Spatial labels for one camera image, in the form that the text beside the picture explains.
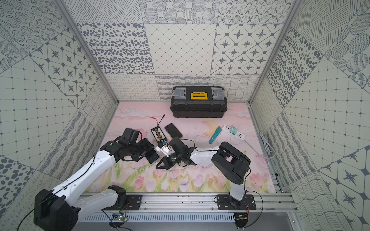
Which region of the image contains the pink floral table mat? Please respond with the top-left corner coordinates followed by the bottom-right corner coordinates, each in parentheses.
top-left (87, 102), bottom-right (275, 193)

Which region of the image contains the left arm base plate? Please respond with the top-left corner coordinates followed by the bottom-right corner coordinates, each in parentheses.
top-left (111, 194), bottom-right (143, 211)

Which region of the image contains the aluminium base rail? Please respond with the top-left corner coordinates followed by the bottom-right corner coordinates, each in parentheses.
top-left (62, 192), bottom-right (298, 214)

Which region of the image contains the black toolbox yellow handle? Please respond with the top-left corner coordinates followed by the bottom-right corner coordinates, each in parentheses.
top-left (170, 86), bottom-right (228, 118)

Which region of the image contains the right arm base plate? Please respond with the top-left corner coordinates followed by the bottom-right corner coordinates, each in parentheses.
top-left (216, 194), bottom-right (256, 210)

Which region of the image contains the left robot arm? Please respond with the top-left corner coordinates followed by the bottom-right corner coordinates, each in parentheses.
top-left (33, 128), bottom-right (159, 231)

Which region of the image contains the white power strip cord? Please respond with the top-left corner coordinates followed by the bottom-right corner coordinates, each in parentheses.
top-left (244, 131), bottom-right (277, 160)

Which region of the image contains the black balance charging board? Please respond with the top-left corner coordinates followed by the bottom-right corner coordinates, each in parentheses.
top-left (151, 126), bottom-right (167, 143)

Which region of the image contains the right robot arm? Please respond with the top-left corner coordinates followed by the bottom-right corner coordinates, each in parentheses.
top-left (156, 138), bottom-right (251, 202)

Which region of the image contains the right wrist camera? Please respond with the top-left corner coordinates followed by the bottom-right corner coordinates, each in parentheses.
top-left (155, 141), bottom-right (172, 157)

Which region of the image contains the white power strip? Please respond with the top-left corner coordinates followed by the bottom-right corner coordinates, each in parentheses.
top-left (222, 125), bottom-right (245, 141)

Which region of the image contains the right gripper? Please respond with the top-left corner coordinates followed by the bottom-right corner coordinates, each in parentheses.
top-left (155, 152), bottom-right (182, 170)

